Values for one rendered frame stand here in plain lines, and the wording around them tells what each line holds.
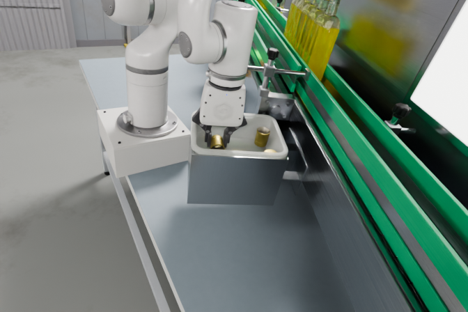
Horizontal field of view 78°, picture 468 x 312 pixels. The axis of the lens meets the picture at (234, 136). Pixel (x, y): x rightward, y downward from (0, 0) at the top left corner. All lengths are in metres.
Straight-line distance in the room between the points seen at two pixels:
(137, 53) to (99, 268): 1.12
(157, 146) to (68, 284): 0.92
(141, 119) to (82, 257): 0.96
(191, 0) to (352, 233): 0.48
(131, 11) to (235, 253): 0.64
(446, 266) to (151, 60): 0.74
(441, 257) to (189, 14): 0.50
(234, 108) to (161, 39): 0.31
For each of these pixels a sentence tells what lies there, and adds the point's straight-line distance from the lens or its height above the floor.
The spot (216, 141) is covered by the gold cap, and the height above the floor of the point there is 0.97.
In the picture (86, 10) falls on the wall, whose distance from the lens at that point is 3.93.
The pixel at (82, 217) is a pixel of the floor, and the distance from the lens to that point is 1.85.
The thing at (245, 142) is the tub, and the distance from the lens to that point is 0.79.
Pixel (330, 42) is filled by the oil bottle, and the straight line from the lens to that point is 0.85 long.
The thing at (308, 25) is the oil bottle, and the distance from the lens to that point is 0.90.
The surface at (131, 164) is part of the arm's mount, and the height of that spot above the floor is 0.79.
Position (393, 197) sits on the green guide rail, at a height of 1.11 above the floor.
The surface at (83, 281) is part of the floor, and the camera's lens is 1.63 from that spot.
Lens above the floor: 1.40
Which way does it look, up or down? 35 degrees down
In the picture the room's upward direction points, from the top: 11 degrees clockwise
